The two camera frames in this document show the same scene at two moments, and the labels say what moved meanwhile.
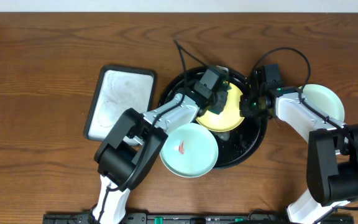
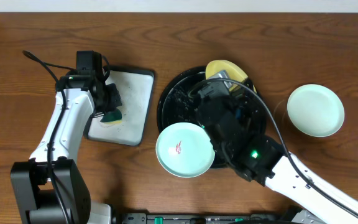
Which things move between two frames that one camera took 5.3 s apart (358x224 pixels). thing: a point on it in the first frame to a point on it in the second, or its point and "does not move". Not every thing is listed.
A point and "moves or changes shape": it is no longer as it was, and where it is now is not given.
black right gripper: [246, 112] to [238, 96]
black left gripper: [219, 99] to [113, 101]
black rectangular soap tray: [118, 89] does not move
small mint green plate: [189, 150] does not move
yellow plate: [230, 119] moves or changes shape
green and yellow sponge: [220, 97] moves or changes shape
